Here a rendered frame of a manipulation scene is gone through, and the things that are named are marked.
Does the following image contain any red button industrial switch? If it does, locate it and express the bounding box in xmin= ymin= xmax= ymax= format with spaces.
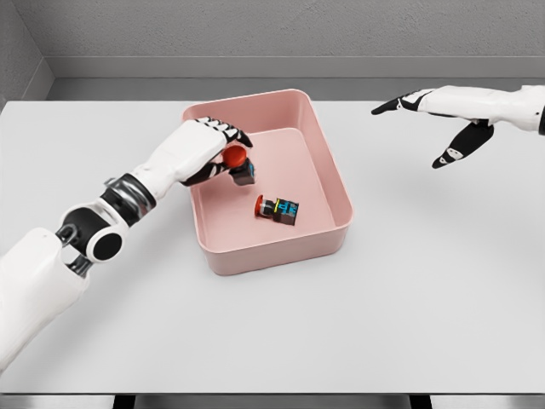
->
xmin=222 ymin=144 xmax=257 ymax=187
xmin=254 ymin=194 xmax=300 ymax=227

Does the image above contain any pink plastic basket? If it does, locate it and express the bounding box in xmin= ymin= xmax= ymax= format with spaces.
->
xmin=181 ymin=88 xmax=355 ymax=277

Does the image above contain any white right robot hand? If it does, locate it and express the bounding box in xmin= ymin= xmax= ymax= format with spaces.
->
xmin=370 ymin=84 xmax=514 ymax=170

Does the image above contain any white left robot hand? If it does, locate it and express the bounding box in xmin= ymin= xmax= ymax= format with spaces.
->
xmin=154 ymin=116 xmax=254 ymax=187

